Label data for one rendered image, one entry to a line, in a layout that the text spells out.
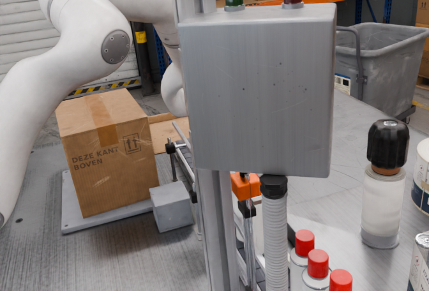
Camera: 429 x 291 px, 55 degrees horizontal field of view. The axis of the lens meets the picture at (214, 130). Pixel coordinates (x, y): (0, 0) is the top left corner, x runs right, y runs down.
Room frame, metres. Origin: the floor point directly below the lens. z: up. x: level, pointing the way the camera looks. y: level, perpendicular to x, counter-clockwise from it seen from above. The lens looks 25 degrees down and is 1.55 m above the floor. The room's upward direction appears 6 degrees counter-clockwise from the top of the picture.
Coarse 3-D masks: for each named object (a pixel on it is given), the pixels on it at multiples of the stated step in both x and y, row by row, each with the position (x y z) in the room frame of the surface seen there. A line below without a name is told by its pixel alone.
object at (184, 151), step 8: (184, 152) 1.29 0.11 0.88; (192, 168) 1.17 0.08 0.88; (240, 248) 0.77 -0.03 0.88; (256, 264) 0.71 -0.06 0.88; (256, 272) 0.69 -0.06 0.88; (288, 272) 0.68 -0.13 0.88; (264, 280) 0.66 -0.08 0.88; (288, 280) 0.65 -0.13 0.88; (264, 288) 0.64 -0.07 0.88; (288, 288) 0.63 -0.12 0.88
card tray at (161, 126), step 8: (168, 112) 1.71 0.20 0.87; (152, 120) 1.69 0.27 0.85; (160, 120) 1.70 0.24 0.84; (168, 120) 1.71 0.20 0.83; (176, 120) 1.70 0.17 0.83; (184, 120) 1.69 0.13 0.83; (152, 128) 1.63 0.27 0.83; (160, 128) 1.62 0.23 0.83; (168, 128) 1.62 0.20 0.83; (184, 128) 1.60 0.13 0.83; (152, 136) 1.55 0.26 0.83; (160, 136) 1.55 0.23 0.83; (168, 136) 1.54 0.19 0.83; (176, 136) 1.53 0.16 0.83; (160, 144) 1.47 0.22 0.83; (160, 152) 1.40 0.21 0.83
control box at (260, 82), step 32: (192, 32) 0.46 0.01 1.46; (224, 32) 0.45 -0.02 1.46; (256, 32) 0.43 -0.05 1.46; (288, 32) 0.42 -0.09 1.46; (320, 32) 0.41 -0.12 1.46; (192, 64) 0.46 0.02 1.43; (224, 64) 0.45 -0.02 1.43; (256, 64) 0.43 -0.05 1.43; (288, 64) 0.42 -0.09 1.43; (320, 64) 0.41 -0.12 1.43; (192, 96) 0.46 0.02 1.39; (224, 96) 0.45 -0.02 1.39; (256, 96) 0.44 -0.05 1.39; (288, 96) 0.42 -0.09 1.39; (320, 96) 0.41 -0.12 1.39; (192, 128) 0.46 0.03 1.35; (224, 128) 0.45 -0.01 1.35; (256, 128) 0.44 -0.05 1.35; (288, 128) 0.42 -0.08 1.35; (320, 128) 0.41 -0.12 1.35; (224, 160) 0.45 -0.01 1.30; (256, 160) 0.44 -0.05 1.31; (288, 160) 0.42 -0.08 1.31; (320, 160) 0.41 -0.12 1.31
